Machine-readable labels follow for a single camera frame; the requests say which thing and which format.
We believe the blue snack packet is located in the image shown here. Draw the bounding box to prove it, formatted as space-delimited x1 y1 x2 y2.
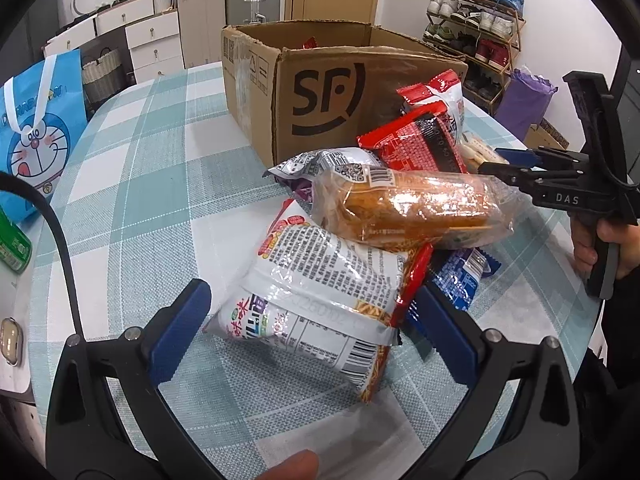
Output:
402 245 501 361

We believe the white drawer cabinet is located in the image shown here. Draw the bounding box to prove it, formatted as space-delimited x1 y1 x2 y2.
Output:
42 0 186 86

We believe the grey purple snack packet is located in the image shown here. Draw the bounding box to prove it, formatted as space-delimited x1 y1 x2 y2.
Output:
263 146 381 203

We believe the purple bag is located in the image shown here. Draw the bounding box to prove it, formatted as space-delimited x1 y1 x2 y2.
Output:
495 67 558 143

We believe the small cardboard box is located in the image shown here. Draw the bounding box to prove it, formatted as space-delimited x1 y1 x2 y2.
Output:
525 117 571 151

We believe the blue cartoon gift bag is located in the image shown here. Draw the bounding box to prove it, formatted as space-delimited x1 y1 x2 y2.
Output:
0 49 88 223

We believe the woven basket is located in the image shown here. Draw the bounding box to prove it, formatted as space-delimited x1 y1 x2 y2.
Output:
81 49 126 103

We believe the person's dark clothing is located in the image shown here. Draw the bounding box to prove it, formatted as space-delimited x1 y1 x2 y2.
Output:
572 280 640 461

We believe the brown cardboard box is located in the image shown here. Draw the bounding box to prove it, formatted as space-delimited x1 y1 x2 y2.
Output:
221 21 468 167

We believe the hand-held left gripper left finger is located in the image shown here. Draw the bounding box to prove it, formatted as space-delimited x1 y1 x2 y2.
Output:
45 279 213 480

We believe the white fries snack bag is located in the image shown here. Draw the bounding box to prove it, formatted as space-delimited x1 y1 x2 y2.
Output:
215 199 433 403

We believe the green packet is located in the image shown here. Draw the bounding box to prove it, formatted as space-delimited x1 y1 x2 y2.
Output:
0 207 33 273

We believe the shoe rack with shoes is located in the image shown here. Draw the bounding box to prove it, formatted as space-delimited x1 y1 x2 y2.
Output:
424 0 525 106

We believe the black cable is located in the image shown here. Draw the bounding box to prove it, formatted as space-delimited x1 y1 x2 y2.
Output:
0 172 85 341

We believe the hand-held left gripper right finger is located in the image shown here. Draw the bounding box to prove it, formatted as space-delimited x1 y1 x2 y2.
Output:
410 286 601 480

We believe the person's right hand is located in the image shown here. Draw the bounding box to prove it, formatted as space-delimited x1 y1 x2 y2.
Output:
571 217 640 281

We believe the red black snack packet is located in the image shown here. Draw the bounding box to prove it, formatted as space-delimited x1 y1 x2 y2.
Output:
356 101 468 175

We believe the red white snack packet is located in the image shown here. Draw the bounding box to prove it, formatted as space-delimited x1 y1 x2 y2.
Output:
396 71 467 146

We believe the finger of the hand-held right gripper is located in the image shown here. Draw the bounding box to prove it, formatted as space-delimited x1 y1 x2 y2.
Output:
494 146 586 171
477 161 551 196

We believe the teal checked tablecloth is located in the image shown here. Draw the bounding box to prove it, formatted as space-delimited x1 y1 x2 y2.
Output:
30 60 601 480

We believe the clear bread packet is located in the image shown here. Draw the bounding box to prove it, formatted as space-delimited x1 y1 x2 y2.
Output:
310 162 526 251

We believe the small cream snack packet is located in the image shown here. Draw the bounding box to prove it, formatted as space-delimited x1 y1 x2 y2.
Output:
460 131 506 171

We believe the beige suitcase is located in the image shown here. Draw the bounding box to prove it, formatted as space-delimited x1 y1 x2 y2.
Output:
177 0 227 68

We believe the silver suitcase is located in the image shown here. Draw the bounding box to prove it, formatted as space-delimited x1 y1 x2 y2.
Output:
225 0 282 28

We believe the wooden shoe rack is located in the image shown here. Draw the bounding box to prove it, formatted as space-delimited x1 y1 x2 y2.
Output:
422 0 527 116

